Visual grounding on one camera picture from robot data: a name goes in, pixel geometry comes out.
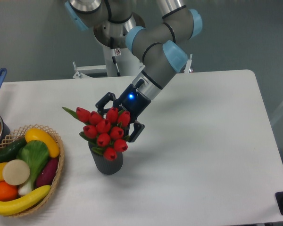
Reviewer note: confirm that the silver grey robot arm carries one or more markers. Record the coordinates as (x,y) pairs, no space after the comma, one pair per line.
(115,24)

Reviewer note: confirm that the green bok choy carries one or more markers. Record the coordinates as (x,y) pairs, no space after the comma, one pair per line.
(35,153)

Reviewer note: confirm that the yellow banana front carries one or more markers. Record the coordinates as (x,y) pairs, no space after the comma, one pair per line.
(23,203)

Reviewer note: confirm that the beige round slice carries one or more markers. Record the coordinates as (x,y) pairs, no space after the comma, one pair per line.
(16,172)

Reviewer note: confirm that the orange fruit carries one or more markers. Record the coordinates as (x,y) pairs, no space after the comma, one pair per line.
(8,192)

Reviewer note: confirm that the green cucumber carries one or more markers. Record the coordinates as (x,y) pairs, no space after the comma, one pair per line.
(10,152)

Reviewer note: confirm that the purple sweet potato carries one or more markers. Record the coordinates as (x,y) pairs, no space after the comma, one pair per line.
(48,173)

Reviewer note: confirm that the dark grey ribbed vase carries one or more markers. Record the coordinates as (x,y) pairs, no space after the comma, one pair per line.
(105,166)

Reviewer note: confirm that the white bracket with bolt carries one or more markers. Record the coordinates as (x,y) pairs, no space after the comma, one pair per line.
(188,67)

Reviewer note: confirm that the woven wicker basket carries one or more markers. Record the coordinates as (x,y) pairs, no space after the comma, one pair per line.
(20,133)

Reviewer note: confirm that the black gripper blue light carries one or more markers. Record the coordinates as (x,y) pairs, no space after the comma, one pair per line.
(133,102)

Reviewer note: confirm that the red tulip bouquet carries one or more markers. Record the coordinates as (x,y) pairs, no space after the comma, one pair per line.
(105,134)

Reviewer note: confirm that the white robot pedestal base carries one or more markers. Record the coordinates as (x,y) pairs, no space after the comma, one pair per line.
(118,62)

